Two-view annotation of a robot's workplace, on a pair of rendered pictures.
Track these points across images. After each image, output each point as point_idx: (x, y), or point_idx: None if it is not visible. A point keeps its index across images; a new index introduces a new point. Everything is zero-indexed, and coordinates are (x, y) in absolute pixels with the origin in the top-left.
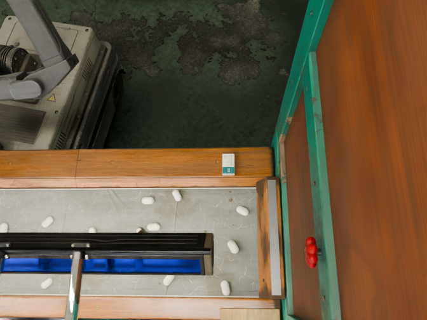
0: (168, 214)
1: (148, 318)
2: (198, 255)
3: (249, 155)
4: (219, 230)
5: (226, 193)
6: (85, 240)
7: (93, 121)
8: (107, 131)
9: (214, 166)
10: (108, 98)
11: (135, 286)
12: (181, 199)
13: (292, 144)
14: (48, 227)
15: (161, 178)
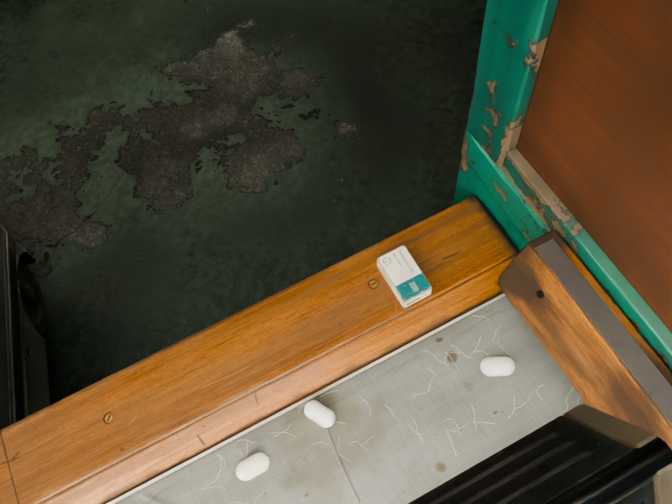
0: (324, 475)
1: None
2: (638, 485)
3: (435, 235)
4: (471, 443)
5: (433, 347)
6: None
7: (6, 383)
8: (46, 396)
9: (372, 298)
10: (20, 320)
11: None
12: (335, 419)
13: (583, 102)
14: None
15: (257, 391)
